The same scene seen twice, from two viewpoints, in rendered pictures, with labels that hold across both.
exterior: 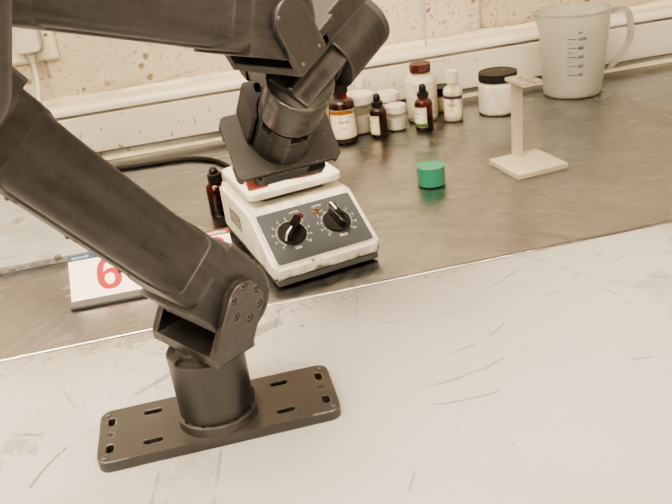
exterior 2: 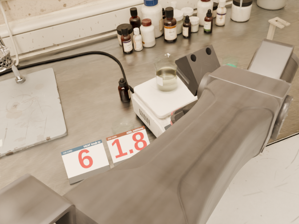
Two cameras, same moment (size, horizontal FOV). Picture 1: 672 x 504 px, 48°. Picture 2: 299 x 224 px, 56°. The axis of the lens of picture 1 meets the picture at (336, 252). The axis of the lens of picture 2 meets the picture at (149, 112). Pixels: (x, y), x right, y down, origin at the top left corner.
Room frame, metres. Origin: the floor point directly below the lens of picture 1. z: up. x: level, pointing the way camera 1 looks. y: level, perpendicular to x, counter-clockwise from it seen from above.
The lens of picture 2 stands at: (0.42, 0.16, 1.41)
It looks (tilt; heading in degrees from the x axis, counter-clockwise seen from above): 45 degrees down; 353
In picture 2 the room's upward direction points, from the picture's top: 7 degrees counter-clockwise
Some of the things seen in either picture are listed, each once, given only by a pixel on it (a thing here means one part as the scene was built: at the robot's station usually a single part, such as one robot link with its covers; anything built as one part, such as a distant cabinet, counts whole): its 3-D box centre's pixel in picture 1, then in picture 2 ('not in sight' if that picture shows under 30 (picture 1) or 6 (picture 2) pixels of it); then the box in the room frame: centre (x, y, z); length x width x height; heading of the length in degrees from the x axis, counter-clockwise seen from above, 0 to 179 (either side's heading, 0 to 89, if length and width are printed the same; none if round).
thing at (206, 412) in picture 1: (212, 382); not in sight; (0.53, 0.12, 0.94); 0.20 x 0.07 x 0.08; 99
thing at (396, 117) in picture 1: (395, 116); (193, 24); (1.28, -0.13, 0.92); 0.04 x 0.04 x 0.04
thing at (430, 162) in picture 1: (430, 164); (229, 67); (1.00, -0.15, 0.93); 0.04 x 0.04 x 0.06
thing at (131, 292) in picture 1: (109, 275); (86, 161); (0.79, 0.26, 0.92); 0.09 x 0.06 x 0.04; 98
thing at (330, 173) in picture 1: (279, 173); (167, 92); (0.89, 0.06, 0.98); 0.12 x 0.12 x 0.01; 21
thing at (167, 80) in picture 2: not in sight; (166, 73); (0.91, 0.05, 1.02); 0.06 x 0.05 x 0.08; 155
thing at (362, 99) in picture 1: (358, 112); (175, 22); (1.30, -0.07, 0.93); 0.06 x 0.06 x 0.07
